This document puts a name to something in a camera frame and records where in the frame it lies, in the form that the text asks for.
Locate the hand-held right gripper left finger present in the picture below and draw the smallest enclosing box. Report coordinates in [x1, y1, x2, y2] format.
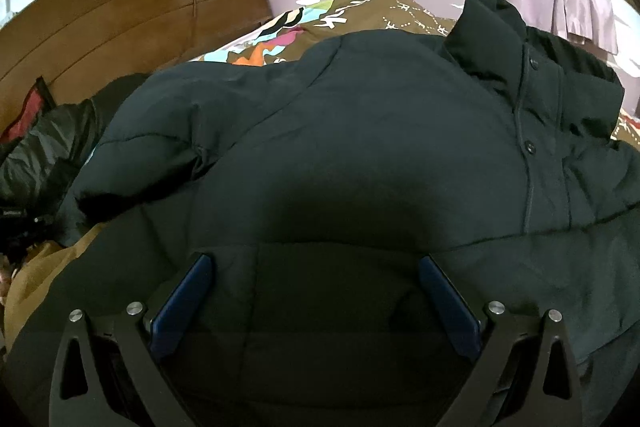
[48, 252, 216, 427]

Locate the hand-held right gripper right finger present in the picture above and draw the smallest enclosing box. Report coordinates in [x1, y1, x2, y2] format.
[419, 254, 583, 427]

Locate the dark puffer jacket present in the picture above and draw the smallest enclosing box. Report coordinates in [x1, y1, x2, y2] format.
[5, 0, 640, 427]

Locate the dark garment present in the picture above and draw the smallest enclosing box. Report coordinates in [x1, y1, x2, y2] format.
[0, 74, 151, 258]

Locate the wooden headboard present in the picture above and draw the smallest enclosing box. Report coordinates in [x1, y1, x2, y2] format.
[0, 0, 273, 132]

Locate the printed brown blanket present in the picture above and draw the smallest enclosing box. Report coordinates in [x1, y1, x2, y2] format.
[0, 0, 640, 348]

